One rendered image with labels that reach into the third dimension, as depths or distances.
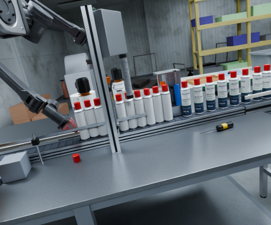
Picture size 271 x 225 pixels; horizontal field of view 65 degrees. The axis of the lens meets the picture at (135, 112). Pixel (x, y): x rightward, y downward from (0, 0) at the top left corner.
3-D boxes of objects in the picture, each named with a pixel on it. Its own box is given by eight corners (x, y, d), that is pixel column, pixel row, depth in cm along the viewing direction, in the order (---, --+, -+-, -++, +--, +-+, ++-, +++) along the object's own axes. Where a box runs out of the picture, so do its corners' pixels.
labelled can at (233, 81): (235, 103, 131) (234, 70, 126) (241, 105, 127) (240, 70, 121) (227, 105, 131) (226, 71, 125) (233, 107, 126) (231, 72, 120)
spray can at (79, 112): (91, 135, 120) (82, 100, 114) (89, 139, 115) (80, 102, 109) (82, 137, 120) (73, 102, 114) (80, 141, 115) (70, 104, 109)
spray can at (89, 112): (97, 133, 122) (89, 98, 116) (100, 135, 118) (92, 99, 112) (89, 135, 120) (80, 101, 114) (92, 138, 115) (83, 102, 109)
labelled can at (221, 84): (224, 106, 131) (223, 72, 125) (229, 108, 126) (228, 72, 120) (216, 107, 130) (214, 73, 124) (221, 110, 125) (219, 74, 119)
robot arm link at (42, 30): (6, 20, 65) (14, 5, 64) (23, 23, 75) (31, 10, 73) (32, 40, 67) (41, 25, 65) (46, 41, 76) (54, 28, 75)
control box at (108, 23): (128, 52, 105) (121, 11, 100) (110, 56, 91) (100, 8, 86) (110, 56, 110) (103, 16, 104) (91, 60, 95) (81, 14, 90)
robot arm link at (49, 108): (38, 113, 107) (44, 105, 106) (42, 108, 113) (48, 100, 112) (50, 121, 109) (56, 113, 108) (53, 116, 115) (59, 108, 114)
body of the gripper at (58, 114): (70, 115, 118) (58, 106, 115) (67, 120, 108) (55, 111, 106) (62, 124, 118) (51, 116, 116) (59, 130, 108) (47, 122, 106)
